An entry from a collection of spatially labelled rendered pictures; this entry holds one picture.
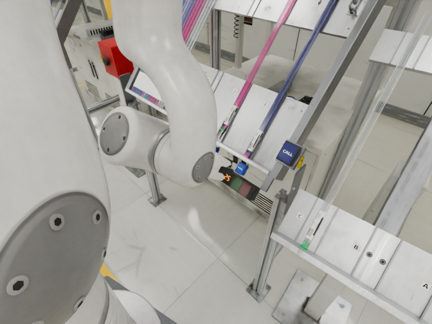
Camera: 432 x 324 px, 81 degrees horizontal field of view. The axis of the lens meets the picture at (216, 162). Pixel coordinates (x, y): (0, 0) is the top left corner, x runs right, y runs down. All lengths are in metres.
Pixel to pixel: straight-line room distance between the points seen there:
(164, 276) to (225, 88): 0.89
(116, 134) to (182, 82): 0.12
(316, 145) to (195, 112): 0.70
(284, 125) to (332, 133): 0.39
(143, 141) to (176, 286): 1.00
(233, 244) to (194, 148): 1.07
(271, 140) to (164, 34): 0.43
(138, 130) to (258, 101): 0.45
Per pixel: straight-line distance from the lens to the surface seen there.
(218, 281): 1.28
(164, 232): 1.43
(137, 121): 0.36
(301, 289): 1.31
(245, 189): 0.71
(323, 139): 1.01
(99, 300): 0.31
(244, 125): 0.73
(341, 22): 0.78
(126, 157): 0.36
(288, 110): 0.70
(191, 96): 0.32
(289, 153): 0.62
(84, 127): 0.17
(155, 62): 0.33
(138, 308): 0.51
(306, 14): 0.81
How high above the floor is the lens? 1.18
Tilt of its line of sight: 42 degrees down
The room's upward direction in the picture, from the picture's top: straight up
